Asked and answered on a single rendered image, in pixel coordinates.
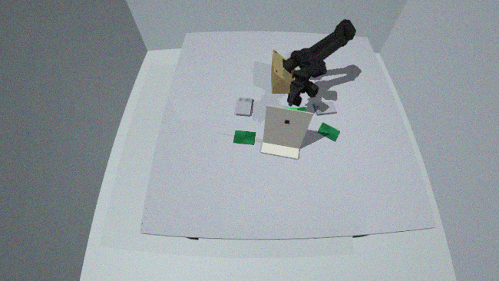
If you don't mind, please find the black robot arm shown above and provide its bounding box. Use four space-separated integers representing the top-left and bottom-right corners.
283 19 356 98

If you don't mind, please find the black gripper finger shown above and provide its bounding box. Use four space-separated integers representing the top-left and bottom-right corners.
289 81 305 101
288 93 301 107

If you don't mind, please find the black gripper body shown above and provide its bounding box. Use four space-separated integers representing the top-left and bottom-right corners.
292 70 309 107

